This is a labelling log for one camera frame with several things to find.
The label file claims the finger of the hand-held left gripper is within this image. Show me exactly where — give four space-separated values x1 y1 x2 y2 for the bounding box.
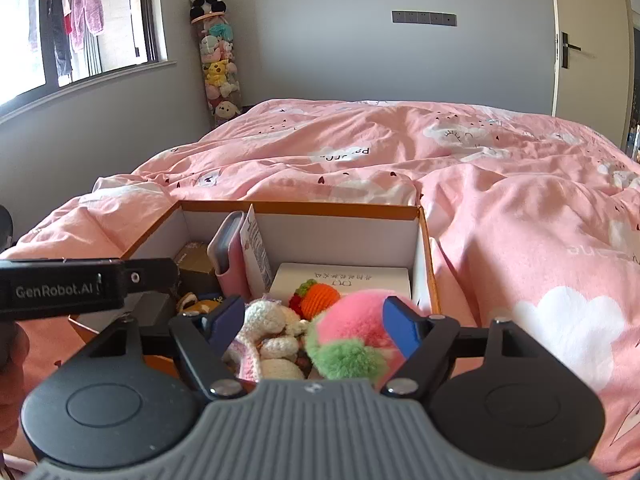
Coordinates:
122 258 179 293

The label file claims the grey flat device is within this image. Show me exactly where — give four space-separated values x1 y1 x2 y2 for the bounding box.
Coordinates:
212 212 244 275

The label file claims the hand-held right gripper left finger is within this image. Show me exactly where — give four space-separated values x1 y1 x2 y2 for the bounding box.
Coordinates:
90 296 246 402

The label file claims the dark grey box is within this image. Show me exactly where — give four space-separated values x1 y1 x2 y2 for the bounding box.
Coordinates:
122 292 175 337

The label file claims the window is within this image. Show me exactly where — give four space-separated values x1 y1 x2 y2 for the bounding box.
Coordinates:
0 0 168 111

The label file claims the plush bear with blue hat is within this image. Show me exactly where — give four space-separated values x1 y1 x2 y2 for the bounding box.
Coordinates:
177 292 223 317

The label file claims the white door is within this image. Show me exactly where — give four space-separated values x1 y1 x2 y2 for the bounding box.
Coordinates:
548 0 636 128

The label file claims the grey hanging garment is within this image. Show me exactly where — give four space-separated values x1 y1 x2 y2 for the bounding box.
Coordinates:
50 0 73 83

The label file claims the white box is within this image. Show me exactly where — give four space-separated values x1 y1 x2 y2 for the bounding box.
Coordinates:
269 262 414 313

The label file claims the pink hanging garment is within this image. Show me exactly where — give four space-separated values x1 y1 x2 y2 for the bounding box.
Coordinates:
70 0 106 51

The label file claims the tan cardboard box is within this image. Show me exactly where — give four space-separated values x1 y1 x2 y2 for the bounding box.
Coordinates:
172 241 221 283

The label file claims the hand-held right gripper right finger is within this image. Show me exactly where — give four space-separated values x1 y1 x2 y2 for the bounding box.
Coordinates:
380 296 538 402

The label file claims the person's left hand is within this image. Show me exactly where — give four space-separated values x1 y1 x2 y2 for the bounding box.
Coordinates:
0 325 31 456

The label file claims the grey wall switch panel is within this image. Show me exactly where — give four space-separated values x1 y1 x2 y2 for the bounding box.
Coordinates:
392 10 457 26

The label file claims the pink pouch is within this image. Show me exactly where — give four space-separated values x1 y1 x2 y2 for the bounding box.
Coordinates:
206 211 252 302

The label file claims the column of plush toys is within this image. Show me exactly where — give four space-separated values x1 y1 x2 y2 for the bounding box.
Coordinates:
191 10 246 128

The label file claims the orange crochet carrot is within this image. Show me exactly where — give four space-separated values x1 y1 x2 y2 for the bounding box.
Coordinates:
295 280 342 320

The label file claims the black door handle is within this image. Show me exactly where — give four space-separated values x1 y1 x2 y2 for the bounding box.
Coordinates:
556 32 582 69

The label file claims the pink and green pompom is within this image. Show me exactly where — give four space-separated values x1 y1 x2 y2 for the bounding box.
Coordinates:
304 292 427 392

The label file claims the white crochet bunny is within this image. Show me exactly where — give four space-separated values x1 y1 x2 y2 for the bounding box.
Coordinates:
221 299 312 382

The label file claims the pink printed blanket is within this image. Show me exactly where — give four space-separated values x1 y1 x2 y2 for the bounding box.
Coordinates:
0 99 640 480

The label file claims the orange cardboard box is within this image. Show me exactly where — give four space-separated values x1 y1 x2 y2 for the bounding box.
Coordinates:
67 200 442 383

